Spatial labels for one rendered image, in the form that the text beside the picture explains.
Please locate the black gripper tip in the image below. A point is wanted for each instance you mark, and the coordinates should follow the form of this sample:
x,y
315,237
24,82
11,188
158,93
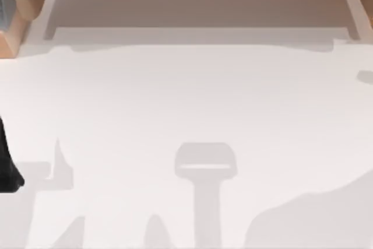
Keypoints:
x,y
7,170

